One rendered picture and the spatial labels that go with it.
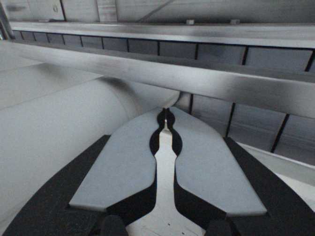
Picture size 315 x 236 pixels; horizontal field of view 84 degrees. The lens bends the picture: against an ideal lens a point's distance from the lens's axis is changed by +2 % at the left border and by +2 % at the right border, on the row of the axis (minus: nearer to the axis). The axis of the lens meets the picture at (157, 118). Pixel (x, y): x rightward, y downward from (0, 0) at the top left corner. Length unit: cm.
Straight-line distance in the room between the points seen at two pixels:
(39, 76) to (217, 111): 16
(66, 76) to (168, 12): 13
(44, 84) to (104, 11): 15
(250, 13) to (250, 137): 11
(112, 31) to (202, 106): 13
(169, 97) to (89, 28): 14
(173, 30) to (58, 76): 11
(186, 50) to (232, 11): 6
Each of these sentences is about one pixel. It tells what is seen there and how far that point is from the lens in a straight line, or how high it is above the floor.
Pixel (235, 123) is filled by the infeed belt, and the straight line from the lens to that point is 17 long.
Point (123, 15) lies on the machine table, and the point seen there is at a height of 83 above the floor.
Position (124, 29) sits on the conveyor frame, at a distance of 21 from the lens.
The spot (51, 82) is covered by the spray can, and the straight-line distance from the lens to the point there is 18.
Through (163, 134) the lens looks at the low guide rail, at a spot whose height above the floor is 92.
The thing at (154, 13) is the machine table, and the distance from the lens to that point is 24.
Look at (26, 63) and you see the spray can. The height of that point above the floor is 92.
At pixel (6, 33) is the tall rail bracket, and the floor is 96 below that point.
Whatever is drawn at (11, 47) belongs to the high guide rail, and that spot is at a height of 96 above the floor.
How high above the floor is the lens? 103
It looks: 46 degrees down
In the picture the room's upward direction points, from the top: 128 degrees counter-clockwise
